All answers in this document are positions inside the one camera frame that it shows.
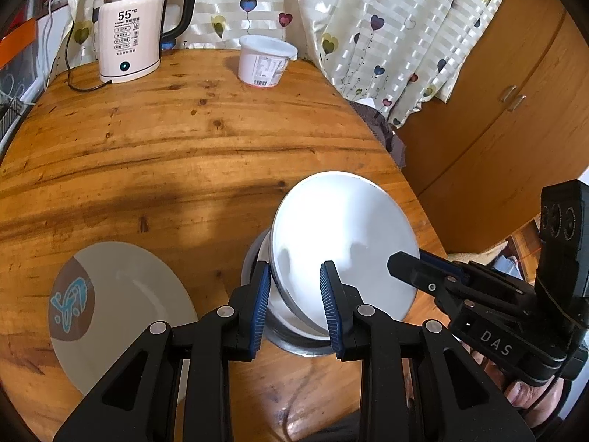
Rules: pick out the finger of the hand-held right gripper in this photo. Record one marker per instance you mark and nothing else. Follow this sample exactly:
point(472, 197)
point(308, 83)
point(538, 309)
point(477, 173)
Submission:
point(414, 271)
point(497, 287)

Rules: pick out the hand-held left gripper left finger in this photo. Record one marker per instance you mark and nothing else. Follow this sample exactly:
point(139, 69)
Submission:
point(260, 313)

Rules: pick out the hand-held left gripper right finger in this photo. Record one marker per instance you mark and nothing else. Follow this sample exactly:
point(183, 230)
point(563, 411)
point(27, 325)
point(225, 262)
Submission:
point(330, 313)

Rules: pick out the stainless steel bowl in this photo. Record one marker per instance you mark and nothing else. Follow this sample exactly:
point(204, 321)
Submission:
point(299, 345)

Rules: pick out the beige plate with brown patch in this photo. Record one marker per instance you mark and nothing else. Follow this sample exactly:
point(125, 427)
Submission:
point(133, 299)

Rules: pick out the person's right hand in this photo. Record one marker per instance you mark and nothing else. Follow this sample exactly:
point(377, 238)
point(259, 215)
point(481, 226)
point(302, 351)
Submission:
point(520, 391)

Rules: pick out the wooden cabinet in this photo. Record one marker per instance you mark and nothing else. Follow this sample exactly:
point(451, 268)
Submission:
point(497, 161)

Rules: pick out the white plastic tub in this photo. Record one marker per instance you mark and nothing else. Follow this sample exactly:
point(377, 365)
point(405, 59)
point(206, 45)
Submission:
point(262, 64)

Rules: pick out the striped curtain with hearts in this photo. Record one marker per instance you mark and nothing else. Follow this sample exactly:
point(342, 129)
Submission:
point(368, 23)

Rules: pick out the white electric kettle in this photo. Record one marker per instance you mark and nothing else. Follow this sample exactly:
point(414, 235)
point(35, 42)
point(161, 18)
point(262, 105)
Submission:
point(131, 32)

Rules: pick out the orange storage box lid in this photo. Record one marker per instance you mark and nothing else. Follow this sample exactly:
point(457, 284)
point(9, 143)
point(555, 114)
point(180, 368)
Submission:
point(16, 41)

